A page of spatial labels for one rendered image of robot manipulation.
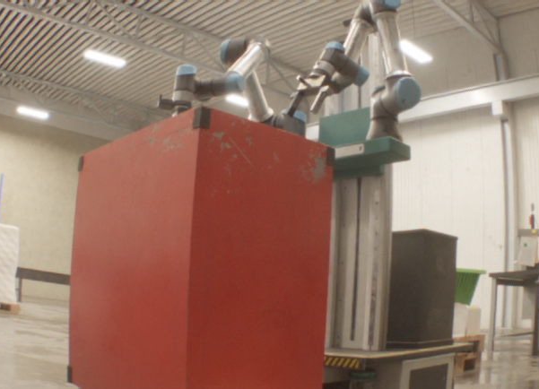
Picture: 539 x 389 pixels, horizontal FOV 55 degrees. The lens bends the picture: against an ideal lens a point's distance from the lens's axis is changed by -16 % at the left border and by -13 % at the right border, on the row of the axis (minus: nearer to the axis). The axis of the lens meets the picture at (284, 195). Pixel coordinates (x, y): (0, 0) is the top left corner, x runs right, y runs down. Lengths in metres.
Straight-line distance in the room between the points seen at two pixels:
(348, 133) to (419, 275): 0.68
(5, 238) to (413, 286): 7.17
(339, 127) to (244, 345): 1.42
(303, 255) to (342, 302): 1.04
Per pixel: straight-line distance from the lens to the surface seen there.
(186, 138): 1.41
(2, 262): 8.80
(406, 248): 2.53
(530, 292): 7.39
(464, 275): 5.34
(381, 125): 2.30
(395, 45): 2.31
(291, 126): 2.64
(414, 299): 2.49
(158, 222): 1.45
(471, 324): 4.56
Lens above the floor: 0.48
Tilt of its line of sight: 11 degrees up
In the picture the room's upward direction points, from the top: 3 degrees clockwise
